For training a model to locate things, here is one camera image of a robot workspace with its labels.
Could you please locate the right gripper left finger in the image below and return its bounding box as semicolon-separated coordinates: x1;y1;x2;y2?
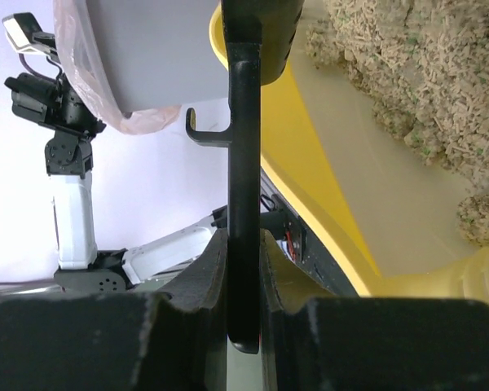
0;230;227;390

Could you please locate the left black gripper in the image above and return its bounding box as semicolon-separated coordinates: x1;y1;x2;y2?
5;72;106;138

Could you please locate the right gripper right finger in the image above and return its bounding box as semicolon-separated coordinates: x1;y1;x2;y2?
259;231;489;390

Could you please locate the grey trash bin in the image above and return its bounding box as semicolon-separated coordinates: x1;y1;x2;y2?
84;0;228;113

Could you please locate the yellow litter box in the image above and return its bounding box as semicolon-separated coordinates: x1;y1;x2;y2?
208;0;489;310

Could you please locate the black slotted litter scoop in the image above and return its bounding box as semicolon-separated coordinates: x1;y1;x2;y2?
186;0;303;354

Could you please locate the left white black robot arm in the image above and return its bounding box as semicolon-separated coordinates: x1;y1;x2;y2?
5;72;227;292

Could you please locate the beige cat litter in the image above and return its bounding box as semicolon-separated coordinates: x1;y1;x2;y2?
305;1;489;247

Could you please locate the pink plastic bin liner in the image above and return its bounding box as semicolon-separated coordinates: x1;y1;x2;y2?
53;1;181;135

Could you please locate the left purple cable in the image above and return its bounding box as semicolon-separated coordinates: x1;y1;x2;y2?
19;52;40;78

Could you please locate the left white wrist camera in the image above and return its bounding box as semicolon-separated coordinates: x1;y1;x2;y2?
2;12;57;58

